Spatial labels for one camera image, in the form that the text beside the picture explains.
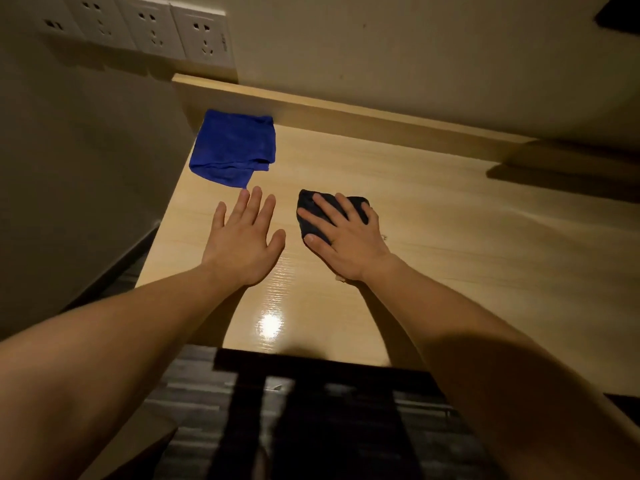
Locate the person's right hand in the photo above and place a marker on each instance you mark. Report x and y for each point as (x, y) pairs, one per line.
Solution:
(355, 244)

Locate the person's left hand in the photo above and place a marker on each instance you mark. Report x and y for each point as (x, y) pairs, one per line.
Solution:
(240, 249)

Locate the person's right middle finger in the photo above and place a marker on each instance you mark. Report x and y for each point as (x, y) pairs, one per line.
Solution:
(327, 208)

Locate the person's right thumb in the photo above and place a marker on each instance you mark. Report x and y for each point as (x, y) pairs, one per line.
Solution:
(317, 247)

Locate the person's right little finger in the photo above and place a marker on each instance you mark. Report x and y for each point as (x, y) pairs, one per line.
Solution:
(372, 214)

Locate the person's left little finger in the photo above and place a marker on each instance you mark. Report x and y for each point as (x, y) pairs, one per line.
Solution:
(218, 215)

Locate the person's left thumb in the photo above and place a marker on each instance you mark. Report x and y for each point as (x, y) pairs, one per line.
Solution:
(276, 242)

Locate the person's left middle finger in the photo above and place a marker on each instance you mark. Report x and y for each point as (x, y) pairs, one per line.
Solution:
(252, 204)

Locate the dark cloth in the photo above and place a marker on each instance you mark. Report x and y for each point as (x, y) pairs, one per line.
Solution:
(309, 202)

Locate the person's right forearm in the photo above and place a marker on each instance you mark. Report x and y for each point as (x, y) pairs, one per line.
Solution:
(500, 374)

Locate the person's left forearm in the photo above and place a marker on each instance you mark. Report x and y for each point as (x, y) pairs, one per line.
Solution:
(100, 354)

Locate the blue cloth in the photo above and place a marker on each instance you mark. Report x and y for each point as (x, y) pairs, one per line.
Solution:
(232, 147)

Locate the light wooden panel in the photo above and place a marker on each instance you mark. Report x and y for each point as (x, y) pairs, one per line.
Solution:
(135, 444)

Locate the black object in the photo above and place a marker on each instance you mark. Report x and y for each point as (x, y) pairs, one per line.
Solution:
(622, 12)

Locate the wooden desk back rail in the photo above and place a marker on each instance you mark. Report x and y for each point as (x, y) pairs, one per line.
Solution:
(350, 117)

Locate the white wall socket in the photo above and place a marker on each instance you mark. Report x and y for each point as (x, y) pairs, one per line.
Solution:
(55, 17)
(205, 37)
(152, 29)
(100, 22)

